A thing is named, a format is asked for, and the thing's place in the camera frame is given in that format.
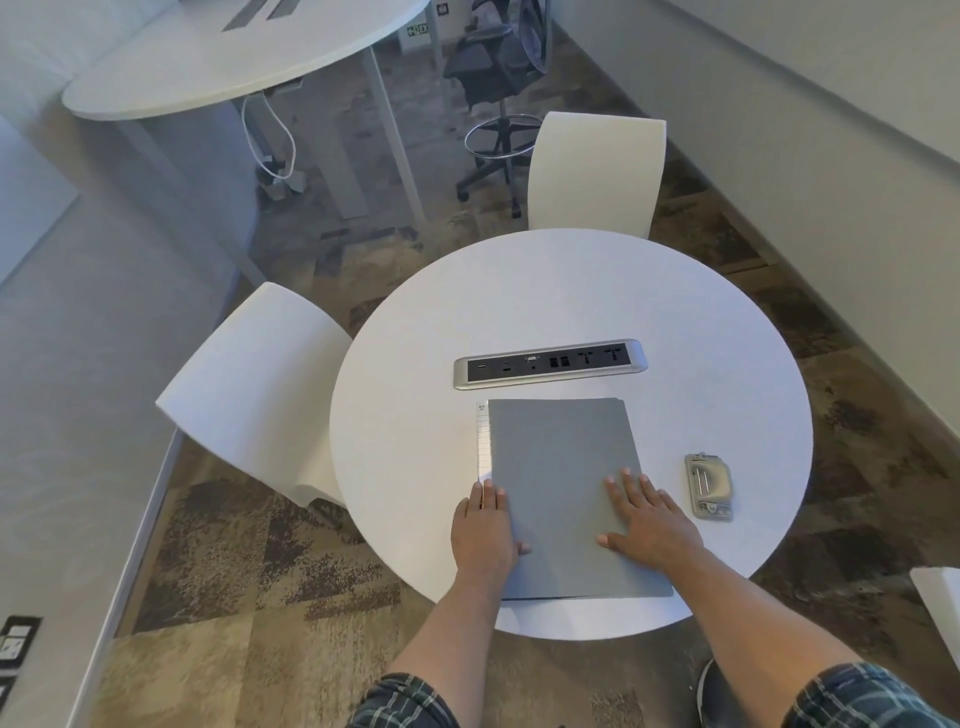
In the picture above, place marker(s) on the person's right hand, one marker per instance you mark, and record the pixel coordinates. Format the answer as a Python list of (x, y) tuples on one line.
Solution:
[(656, 529)]

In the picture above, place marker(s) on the person's left hand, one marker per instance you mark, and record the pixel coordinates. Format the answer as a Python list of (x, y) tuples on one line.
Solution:
[(484, 529)]

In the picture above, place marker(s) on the person's left middle finger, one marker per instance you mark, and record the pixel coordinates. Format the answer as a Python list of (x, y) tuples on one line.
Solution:
[(490, 495)]

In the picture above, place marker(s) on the person's left little finger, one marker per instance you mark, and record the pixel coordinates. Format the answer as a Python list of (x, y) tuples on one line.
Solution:
[(460, 513)]

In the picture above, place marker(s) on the person's right middle finger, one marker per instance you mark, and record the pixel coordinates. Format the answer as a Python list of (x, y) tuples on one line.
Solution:
[(631, 489)]

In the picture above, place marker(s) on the person's right thumb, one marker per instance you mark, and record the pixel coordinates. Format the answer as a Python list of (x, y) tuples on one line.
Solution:
[(611, 540)]

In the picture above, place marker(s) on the person's right little finger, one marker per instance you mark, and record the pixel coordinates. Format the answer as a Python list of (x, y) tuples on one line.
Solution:
[(669, 502)]

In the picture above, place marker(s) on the person's left thumb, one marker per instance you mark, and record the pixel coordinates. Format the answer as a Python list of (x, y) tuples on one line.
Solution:
[(521, 549)]

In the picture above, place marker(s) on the grey paper folder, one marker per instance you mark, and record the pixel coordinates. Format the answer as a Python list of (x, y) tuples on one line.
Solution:
[(562, 465)]

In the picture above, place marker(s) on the person's right forearm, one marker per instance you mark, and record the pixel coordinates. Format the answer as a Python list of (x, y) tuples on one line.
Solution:
[(742, 607)]

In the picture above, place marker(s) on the person's left forearm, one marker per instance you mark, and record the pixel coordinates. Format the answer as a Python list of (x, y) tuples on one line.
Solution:
[(457, 622)]

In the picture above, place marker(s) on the silver hole punch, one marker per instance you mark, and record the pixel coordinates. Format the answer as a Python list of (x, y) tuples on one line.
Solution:
[(709, 487)]

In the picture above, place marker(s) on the white ruled paper sheet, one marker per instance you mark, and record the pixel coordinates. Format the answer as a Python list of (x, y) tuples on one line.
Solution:
[(483, 442)]

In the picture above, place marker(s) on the silver table socket panel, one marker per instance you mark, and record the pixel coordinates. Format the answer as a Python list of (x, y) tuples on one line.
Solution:
[(547, 363)]

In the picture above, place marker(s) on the grey shoe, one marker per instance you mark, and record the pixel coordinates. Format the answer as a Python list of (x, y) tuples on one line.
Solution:
[(706, 686)]

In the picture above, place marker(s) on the plaid left shirt sleeve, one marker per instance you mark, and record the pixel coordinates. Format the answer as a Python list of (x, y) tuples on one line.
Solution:
[(405, 705)]

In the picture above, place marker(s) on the plaid shirt sleeve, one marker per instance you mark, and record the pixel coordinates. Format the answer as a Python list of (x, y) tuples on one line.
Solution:
[(405, 705), (862, 701)]

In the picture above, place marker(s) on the plaid right shirt sleeve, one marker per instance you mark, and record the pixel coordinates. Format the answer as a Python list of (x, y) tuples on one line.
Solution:
[(862, 701)]

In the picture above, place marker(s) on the grey floor power box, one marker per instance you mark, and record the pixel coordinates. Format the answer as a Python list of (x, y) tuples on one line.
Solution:
[(282, 184)]

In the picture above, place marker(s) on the black mesh office chair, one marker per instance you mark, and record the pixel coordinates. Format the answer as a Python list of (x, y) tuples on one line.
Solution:
[(491, 60)]

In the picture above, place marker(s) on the black floor socket plate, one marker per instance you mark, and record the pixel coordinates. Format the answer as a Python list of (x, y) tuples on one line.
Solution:
[(15, 646)]

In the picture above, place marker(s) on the green exit sign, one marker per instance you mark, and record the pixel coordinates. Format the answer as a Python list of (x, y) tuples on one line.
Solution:
[(416, 31)]

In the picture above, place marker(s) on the white oval table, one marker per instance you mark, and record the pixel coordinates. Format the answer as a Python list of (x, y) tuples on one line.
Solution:
[(225, 67)]

